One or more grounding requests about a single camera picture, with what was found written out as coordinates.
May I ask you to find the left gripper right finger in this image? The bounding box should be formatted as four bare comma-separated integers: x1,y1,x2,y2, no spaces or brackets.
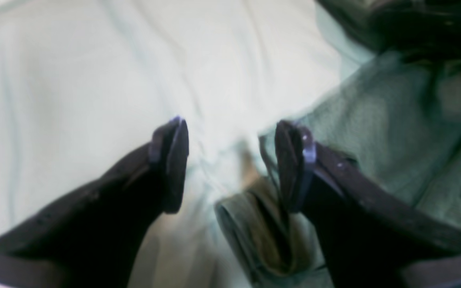
275,120,461,288

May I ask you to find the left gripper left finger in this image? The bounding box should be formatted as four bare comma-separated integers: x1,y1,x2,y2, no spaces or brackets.
0,117,190,288

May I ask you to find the light green table cloth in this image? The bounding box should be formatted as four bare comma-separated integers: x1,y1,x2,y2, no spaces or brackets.
0,0,373,288

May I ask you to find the green grey T-shirt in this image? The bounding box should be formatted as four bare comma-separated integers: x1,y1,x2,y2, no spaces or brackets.
215,0,461,288

